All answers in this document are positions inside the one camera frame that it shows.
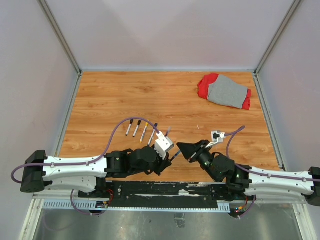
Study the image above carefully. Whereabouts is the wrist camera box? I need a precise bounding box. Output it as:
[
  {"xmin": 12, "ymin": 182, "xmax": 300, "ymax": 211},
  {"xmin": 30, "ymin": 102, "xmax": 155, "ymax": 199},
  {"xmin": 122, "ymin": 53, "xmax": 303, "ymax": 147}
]
[
  {"xmin": 154, "ymin": 131, "xmax": 175, "ymax": 160},
  {"xmin": 206, "ymin": 130, "xmax": 226, "ymax": 148}
]

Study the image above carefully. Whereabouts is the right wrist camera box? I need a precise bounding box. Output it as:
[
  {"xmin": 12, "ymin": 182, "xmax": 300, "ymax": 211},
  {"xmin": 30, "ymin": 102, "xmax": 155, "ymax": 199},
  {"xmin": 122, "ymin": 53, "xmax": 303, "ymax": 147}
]
[{"xmin": 206, "ymin": 130, "xmax": 226, "ymax": 148}]

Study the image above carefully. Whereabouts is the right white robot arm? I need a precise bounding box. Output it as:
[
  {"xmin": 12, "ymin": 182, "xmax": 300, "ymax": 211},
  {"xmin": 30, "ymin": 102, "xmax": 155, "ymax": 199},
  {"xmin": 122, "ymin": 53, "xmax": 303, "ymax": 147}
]
[{"xmin": 177, "ymin": 140, "xmax": 320, "ymax": 207}]

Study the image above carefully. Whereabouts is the white whiteboard marker pen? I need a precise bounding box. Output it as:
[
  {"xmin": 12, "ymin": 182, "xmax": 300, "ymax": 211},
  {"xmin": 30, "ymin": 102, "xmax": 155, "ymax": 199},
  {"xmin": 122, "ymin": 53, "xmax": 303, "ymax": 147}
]
[{"xmin": 132, "ymin": 119, "xmax": 142, "ymax": 138}]

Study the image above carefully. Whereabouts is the red and grey cloth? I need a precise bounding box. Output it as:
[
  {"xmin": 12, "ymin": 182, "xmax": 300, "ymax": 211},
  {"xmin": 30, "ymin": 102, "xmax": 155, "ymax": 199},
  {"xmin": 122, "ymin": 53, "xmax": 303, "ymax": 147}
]
[{"xmin": 197, "ymin": 73, "xmax": 252, "ymax": 110}]

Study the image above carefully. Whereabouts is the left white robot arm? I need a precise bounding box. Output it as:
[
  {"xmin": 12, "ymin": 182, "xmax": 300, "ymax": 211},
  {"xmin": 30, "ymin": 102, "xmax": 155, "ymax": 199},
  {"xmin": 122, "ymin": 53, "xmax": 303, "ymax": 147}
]
[{"xmin": 20, "ymin": 146, "xmax": 172, "ymax": 198}]

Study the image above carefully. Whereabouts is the white marker yellow end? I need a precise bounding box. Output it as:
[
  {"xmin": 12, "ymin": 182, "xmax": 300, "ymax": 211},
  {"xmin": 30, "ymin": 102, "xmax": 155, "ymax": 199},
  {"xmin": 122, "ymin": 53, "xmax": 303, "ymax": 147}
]
[{"xmin": 139, "ymin": 122, "xmax": 149, "ymax": 144}]

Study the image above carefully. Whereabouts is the black mounting base rail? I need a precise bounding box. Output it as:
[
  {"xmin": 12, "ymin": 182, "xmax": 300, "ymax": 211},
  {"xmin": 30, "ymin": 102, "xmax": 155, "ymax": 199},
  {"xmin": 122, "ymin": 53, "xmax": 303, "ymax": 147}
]
[{"xmin": 77, "ymin": 181, "xmax": 247, "ymax": 209}]

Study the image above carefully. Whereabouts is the white blue marker pen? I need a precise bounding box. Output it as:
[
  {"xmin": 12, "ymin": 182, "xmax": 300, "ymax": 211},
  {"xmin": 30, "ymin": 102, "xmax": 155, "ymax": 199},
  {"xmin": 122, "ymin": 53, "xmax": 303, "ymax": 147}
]
[{"xmin": 147, "ymin": 123, "xmax": 158, "ymax": 147}]

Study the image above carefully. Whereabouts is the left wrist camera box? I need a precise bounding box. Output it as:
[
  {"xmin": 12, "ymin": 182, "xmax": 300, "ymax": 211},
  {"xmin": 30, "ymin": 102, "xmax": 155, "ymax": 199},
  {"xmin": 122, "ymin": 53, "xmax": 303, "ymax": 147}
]
[{"xmin": 154, "ymin": 131, "xmax": 175, "ymax": 160}]

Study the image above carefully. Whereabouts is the white marker black cap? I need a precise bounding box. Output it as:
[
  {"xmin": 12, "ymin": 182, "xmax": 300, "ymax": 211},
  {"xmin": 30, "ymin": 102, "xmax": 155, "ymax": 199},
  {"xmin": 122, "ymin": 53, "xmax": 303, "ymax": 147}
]
[{"xmin": 125, "ymin": 118, "xmax": 134, "ymax": 136}]

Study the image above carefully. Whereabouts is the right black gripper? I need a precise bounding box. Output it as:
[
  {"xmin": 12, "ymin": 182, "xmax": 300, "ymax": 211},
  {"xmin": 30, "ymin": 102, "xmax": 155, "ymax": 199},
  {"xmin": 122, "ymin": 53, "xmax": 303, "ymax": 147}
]
[{"xmin": 176, "ymin": 140, "xmax": 219, "ymax": 183}]

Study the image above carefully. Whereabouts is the purple marker pen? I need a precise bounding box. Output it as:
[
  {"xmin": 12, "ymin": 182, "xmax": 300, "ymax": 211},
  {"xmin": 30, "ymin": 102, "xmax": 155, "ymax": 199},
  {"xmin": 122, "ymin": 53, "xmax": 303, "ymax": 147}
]
[{"xmin": 165, "ymin": 126, "xmax": 172, "ymax": 137}]

